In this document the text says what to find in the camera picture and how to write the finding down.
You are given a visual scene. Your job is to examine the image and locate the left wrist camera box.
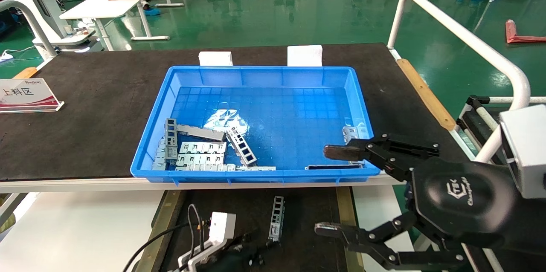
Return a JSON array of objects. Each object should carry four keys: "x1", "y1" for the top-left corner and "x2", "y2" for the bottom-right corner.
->
[{"x1": 177, "y1": 211, "x2": 236, "y2": 272}]

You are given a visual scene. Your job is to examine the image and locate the stacked grey metal brackets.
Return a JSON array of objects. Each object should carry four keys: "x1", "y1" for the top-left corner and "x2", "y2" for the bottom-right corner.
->
[{"x1": 153, "y1": 138, "x2": 168, "y2": 171}]

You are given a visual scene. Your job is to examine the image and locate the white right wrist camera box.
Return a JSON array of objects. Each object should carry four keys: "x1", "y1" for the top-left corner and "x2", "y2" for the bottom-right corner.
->
[{"x1": 499, "y1": 105, "x2": 546, "y2": 199}]

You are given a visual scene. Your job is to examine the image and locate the long grey metal bracket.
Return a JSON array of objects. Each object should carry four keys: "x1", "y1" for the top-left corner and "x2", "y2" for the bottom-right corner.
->
[{"x1": 176, "y1": 124, "x2": 226, "y2": 142}]

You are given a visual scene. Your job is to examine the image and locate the red floor object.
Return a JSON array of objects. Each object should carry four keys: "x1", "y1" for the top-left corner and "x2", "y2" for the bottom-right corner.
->
[{"x1": 505, "y1": 19, "x2": 546, "y2": 43}]

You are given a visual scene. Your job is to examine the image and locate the wooden table edge strip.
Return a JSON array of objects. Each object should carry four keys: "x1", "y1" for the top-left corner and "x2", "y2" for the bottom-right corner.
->
[
  {"x1": 397, "y1": 58, "x2": 457, "y2": 131},
  {"x1": 13, "y1": 67, "x2": 38, "y2": 79}
]

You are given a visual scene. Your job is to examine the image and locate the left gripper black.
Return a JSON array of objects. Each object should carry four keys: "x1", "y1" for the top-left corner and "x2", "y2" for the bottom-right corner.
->
[{"x1": 204, "y1": 230, "x2": 279, "y2": 272}]

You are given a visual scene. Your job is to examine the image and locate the acrylic sign stand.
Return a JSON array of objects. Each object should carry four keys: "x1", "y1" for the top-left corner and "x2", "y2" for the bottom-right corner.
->
[{"x1": 0, "y1": 78, "x2": 64, "y2": 113}]

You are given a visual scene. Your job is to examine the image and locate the blue plastic parts bin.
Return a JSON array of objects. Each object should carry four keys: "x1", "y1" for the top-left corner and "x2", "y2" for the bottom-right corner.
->
[{"x1": 130, "y1": 66, "x2": 381, "y2": 185}]

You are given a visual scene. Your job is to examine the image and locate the white tube guard rail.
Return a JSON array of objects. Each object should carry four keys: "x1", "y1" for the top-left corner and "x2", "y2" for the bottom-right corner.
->
[
  {"x1": 0, "y1": 0, "x2": 58, "y2": 59},
  {"x1": 387, "y1": 0, "x2": 531, "y2": 164}
]

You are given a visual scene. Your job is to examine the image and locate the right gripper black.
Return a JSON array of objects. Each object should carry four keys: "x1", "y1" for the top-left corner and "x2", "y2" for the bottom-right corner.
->
[{"x1": 315, "y1": 133, "x2": 519, "y2": 271}]

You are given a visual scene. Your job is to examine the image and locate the black table mat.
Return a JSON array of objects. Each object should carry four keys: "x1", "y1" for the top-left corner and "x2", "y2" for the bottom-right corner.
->
[{"x1": 0, "y1": 43, "x2": 459, "y2": 181}]

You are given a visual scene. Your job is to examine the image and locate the white background work table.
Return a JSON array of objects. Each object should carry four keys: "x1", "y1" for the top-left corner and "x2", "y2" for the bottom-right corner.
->
[{"x1": 59, "y1": 0, "x2": 170, "y2": 52}]

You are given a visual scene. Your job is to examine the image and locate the black container tray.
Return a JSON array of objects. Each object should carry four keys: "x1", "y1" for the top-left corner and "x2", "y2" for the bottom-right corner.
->
[{"x1": 136, "y1": 188, "x2": 365, "y2": 272}]

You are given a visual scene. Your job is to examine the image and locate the slotted grey metal bracket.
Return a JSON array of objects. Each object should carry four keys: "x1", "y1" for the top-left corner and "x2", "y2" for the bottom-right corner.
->
[{"x1": 343, "y1": 126, "x2": 369, "y2": 165}]

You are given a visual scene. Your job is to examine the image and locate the black cart frame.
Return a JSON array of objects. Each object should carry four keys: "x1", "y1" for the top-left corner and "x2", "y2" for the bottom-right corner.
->
[{"x1": 456, "y1": 94, "x2": 504, "y2": 159}]

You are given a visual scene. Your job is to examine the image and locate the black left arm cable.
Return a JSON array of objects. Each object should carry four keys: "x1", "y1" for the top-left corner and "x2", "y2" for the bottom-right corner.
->
[{"x1": 124, "y1": 204, "x2": 210, "y2": 272}]

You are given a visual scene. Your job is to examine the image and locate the grey metal ladder part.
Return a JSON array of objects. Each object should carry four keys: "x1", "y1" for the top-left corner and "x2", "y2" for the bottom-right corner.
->
[
  {"x1": 269, "y1": 196, "x2": 285, "y2": 243},
  {"x1": 226, "y1": 127, "x2": 258, "y2": 166},
  {"x1": 166, "y1": 118, "x2": 178, "y2": 159}
]

